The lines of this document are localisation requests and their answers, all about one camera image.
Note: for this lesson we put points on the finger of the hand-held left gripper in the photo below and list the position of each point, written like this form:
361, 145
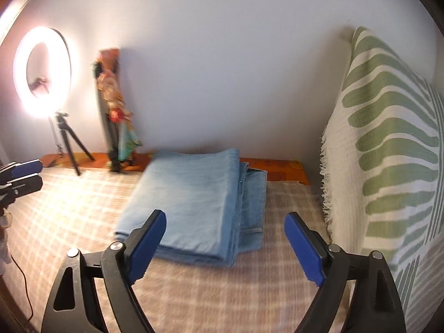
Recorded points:
26, 167
26, 184

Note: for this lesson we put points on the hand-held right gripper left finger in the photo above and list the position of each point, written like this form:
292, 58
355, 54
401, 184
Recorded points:
147, 242

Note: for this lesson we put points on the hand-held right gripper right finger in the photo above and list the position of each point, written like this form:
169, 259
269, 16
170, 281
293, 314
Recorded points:
305, 246

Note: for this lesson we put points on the light blue denim pants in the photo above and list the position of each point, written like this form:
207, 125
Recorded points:
194, 201

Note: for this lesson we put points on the black tripod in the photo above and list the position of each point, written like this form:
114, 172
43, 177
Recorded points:
67, 142

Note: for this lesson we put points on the beige plaid blanket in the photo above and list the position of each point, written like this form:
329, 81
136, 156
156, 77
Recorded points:
208, 295

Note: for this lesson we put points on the colourful patterned fabric bundle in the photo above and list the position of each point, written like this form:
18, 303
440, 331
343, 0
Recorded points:
112, 111

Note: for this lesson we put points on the white green striped cushion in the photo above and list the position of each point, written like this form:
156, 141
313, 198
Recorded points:
378, 152

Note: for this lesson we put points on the thin striped green cushion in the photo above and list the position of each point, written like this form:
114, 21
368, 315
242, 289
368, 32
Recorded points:
428, 284

